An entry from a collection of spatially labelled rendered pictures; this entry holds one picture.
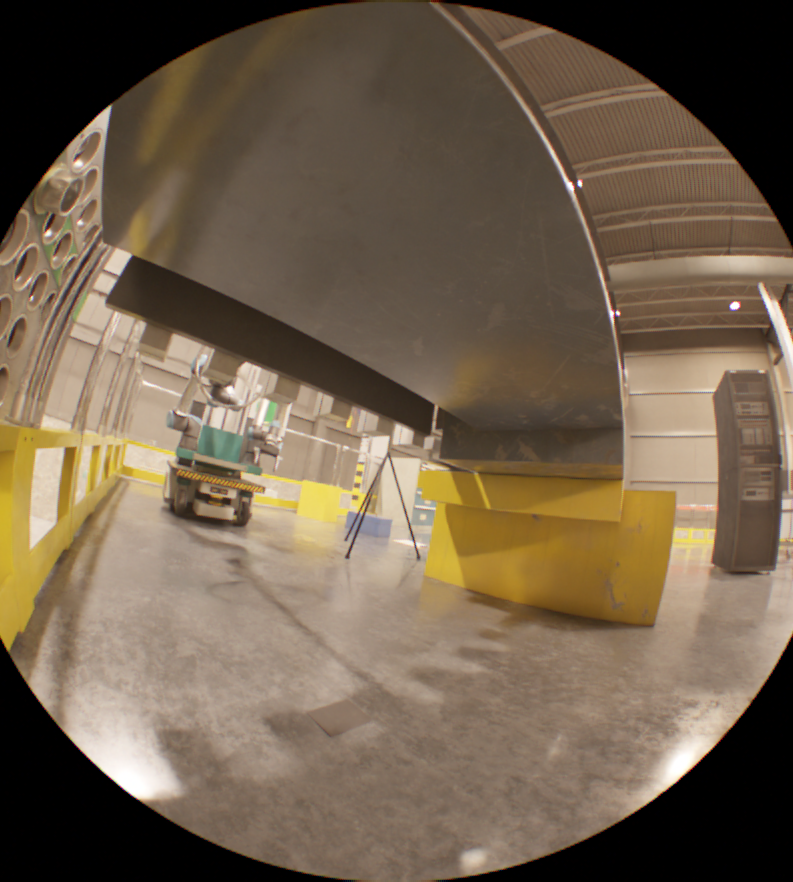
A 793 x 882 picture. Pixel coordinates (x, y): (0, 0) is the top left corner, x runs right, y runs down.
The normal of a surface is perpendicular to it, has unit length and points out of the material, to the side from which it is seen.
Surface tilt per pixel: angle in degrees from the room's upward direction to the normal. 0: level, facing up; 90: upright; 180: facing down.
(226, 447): 90
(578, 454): 90
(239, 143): 180
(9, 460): 90
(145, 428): 90
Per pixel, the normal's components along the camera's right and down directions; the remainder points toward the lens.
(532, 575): -0.67, -0.25
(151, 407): 0.72, 0.00
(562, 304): -0.17, 0.97
